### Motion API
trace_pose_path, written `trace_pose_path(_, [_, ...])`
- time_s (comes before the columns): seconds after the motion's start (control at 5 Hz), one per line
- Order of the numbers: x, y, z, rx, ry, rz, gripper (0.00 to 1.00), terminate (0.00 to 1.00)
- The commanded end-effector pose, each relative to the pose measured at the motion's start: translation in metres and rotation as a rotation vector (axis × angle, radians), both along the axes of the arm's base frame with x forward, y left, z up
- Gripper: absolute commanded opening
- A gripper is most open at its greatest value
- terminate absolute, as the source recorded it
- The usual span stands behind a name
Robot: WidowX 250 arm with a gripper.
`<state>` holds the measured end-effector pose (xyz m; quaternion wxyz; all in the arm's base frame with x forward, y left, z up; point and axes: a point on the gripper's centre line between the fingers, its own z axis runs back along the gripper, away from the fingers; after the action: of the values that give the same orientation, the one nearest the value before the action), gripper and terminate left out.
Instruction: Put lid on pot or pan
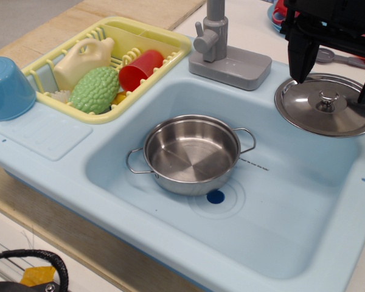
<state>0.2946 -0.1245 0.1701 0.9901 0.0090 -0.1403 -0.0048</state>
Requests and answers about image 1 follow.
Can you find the light blue toy sink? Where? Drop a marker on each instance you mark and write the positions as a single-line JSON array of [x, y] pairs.
[[293, 214]]

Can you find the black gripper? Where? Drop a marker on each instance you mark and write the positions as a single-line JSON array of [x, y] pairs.
[[336, 24]]

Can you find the cream plastic jug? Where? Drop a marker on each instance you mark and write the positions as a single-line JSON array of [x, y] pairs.
[[83, 57]]

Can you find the yellow dish rack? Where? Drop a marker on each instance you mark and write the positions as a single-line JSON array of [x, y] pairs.
[[129, 36]]

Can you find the grey toy faucet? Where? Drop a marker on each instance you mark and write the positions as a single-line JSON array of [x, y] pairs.
[[213, 58]]

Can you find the red plastic cup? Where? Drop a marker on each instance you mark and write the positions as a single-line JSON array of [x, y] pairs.
[[141, 68]]

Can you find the yellow toy piece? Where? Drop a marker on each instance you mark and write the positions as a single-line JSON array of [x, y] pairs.
[[118, 98]]

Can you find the red toy mug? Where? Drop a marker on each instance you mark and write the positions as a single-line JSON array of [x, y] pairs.
[[280, 7]]

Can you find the blue toy plate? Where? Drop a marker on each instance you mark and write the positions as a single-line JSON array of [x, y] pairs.
[[275, 17]]

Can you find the wooden board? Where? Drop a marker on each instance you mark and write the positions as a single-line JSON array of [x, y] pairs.
[[41, 25]]

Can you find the green bumpy toy gourd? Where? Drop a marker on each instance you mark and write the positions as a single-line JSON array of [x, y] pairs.
[[96, 90]]

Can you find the stainless steel pot lid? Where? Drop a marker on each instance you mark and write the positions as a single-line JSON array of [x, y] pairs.
[[323, 104]]

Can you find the yellow tape piece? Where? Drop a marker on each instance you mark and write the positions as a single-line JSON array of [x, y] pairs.
[[37, 275]]

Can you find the blue plastic bowl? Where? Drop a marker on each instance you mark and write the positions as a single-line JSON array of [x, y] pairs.
[[16, 93]]

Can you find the black device corner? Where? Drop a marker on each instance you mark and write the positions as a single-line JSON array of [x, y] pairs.
[[18, 287]]

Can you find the grey toy spoon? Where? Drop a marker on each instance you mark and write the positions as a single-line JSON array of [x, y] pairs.
[[328, 56]]

